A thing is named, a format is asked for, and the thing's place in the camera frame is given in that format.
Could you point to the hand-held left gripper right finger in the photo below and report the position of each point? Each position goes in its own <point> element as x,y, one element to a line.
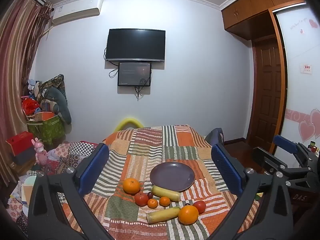
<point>226,170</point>

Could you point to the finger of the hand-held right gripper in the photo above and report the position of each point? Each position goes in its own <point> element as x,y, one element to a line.
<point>285,143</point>
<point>268,158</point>

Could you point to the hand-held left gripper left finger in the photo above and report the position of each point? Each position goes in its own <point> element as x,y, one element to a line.
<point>93,170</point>

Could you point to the large orange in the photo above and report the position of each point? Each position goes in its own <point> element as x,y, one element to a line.
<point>131,185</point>
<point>188,214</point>

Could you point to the red tomato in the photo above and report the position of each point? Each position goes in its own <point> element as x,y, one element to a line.
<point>199,206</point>
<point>141,199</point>

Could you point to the purple round plate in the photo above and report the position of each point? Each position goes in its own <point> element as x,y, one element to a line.
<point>172,176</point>

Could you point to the small tangerine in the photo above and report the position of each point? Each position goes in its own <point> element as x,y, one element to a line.
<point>164,201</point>
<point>152,203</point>

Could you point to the checkered patchwork quilt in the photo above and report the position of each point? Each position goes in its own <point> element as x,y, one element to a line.
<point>67,155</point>

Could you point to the dark blue bag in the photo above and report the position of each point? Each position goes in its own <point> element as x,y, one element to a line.
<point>216,135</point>

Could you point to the pink rabbit toy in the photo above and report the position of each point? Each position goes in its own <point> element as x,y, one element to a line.
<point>40,152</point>

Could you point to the brown wooden door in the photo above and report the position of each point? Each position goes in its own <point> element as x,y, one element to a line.
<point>268,85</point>

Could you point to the green fabric storage box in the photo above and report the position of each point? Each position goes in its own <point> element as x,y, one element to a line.
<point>47,130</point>

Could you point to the dark red grape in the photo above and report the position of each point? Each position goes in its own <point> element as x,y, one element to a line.
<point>150,195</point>

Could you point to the striped patchwork blanket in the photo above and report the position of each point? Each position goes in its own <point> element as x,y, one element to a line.
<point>162,155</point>

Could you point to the orange cardboard box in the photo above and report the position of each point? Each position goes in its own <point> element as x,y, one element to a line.
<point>43,116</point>

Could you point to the grey plush shark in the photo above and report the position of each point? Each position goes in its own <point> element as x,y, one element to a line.
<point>58,100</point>

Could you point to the red white paper sticker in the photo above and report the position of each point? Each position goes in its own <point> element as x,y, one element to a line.
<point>306,68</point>

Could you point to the red flat box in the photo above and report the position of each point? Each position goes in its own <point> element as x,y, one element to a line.
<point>20,142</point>

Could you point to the red plastic bag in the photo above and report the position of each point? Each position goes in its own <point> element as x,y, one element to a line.
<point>29,106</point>

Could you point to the dark floral cushion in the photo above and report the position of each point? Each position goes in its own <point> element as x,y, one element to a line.
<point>56,81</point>

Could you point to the striped brown curtain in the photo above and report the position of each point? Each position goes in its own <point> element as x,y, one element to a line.
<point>17,55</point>

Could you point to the wooden overhead cabinet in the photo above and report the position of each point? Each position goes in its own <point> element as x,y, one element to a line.
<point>260,5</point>

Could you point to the white air conditioner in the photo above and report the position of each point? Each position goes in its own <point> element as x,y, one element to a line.
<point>77,8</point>

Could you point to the small black wall monitor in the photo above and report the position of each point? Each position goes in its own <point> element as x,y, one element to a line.
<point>135,74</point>

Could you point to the black wall television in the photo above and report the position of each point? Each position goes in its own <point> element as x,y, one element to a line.
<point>136,44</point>

